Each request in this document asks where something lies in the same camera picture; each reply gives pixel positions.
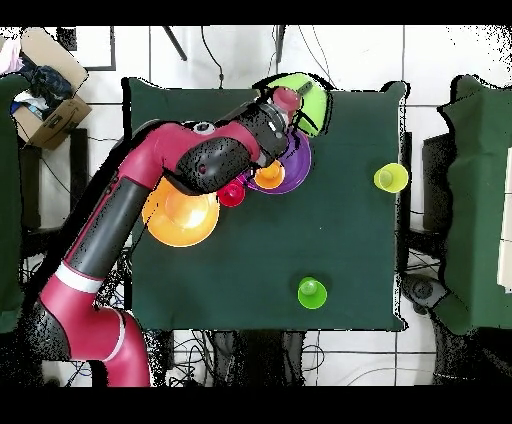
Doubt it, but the yellow plastic cup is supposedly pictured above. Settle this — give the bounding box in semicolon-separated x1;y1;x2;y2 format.
373;162;410;194

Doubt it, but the dark green tablecloth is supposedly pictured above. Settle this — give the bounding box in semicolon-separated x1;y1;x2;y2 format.
121;76;409;332

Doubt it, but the purple plastic bowl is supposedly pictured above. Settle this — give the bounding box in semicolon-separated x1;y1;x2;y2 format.
243;129;313;196

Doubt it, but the thin black floor cable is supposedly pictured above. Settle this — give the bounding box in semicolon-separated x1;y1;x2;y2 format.
199;25;225;89
297;25;337;90

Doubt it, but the dark blue clothing bundle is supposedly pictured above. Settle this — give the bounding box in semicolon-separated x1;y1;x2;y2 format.
19;55;75;109

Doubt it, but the large orange plastic bowl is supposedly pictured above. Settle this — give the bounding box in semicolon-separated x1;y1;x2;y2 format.
141;175;221;248

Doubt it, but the pale pink cloth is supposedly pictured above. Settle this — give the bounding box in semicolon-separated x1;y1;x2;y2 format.
0;37;25;75

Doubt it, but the green plastic cup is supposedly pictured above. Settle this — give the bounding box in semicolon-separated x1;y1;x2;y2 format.
296;276;328;310

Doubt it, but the black metal frame stand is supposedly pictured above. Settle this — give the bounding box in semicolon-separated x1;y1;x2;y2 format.
17;127;91;273

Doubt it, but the orange plastic cup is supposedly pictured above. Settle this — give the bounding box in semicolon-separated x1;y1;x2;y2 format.
253;158;287;191

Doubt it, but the green plastic bowl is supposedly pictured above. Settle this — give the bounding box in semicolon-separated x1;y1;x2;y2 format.
263;72;334;139

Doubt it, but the cardboard box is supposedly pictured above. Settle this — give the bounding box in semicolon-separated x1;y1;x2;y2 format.
11;26;93;151

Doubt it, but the dark green cloth cover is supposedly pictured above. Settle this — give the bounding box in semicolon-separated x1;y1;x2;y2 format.
431;74;512;336
0;73;29;334

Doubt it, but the red plastic cup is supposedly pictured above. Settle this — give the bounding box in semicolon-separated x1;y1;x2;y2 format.
215;178;247;208

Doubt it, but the black tripod leg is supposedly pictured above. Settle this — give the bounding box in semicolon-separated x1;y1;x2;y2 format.
274;25;287;64
161;25;188;62

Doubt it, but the black equipment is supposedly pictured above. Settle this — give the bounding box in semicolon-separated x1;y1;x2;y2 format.
400;274;450;317

